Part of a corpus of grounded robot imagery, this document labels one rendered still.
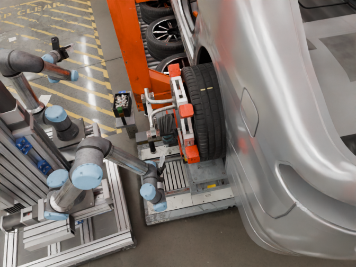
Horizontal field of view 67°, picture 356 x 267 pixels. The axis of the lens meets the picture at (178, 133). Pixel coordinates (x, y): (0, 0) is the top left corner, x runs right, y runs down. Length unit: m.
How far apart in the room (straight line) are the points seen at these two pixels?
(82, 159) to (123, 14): 1.02
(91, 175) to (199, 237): 1.42
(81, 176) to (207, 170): 1.40
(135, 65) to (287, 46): 1.31
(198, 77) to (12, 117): 1.01
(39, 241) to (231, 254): 1.38
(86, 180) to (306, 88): 0.86
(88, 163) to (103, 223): 1.20
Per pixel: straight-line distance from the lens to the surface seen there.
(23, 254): 2.48
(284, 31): 1.01
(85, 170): 1.12
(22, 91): 1.84
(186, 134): 1.60
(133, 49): 1.97
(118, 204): 2.29
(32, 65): 1.68
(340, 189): 0.84
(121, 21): 1.86
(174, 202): 2.37
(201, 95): 1.57
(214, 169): 2.34
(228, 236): 2.36
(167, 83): 2.23
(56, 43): 2.17
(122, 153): 1.31
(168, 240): 2.36
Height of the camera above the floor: 2.26
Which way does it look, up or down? 53 degrees down
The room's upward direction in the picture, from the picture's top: 7 degrees counter-clockwise
